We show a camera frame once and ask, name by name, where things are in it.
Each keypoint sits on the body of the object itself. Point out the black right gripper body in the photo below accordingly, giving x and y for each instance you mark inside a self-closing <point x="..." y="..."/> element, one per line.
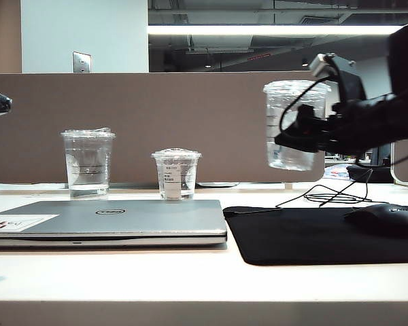
<point x="350" y="129"/>

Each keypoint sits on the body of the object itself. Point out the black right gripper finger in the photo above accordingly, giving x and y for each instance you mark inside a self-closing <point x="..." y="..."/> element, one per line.
<point x="297" y="142"/>
<point x="307" y="117"/>

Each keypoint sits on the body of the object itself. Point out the medium clear plastic cup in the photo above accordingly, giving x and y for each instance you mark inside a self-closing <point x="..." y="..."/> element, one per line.
<point x="285" y="102"/>

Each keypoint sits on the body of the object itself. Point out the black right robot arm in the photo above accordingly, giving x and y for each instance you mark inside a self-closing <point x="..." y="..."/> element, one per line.
<point x="401" y="85"/>

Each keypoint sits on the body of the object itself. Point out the tall clear cup wrinkled lid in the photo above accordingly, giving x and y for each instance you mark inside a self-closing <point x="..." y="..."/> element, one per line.
<point x="87" y="163"/>

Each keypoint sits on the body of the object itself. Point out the small clear cup white label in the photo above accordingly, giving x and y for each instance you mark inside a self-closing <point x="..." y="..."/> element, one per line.
<point x="175" y="176"/>

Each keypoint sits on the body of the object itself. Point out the silver Dell laptop with sticker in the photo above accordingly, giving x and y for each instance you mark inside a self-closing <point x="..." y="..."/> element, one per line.
<point x="122" y="220"/>

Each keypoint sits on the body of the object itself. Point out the black round pouch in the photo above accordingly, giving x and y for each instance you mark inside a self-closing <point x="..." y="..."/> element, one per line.
<point x="358" y="173"/>

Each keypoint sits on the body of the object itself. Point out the colourful printed paper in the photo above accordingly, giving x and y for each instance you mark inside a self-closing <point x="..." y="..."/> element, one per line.
<point x="334" y="172"/>

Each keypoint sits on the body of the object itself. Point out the black ceiling spotlight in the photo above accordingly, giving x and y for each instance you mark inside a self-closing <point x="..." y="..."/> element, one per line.
<point x="305" y="62"/>

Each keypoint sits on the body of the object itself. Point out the red ceiling sign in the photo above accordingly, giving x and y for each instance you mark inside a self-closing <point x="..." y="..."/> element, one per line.
<point x="259" y="57"/>

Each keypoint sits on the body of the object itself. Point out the grey desk grommet cover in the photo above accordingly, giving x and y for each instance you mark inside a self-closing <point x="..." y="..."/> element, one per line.
<point x="217" y="184"/>

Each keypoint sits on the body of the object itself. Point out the black mouse pad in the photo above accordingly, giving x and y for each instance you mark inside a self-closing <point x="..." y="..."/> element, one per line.
<point x="292" y="234"/>

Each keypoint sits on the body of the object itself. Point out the long white ceiling light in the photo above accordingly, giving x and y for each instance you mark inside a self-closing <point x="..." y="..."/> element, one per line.
<point x="275" y="30"/>

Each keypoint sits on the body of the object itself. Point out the black computer mouse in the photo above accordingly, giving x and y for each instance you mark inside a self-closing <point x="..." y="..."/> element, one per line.
<point x="387" y="217"/>

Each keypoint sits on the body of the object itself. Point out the wide brown fabric desk divider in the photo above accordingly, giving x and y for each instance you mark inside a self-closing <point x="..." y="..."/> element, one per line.
<point x="190" y="112"/>

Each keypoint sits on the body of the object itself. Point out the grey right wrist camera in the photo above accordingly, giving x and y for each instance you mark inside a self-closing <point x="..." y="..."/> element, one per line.
<point x="347" y="78"/>

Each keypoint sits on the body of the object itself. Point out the metal wall switch plate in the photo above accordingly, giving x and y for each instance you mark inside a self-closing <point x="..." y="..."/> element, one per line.
<point x="81" y="62"/>

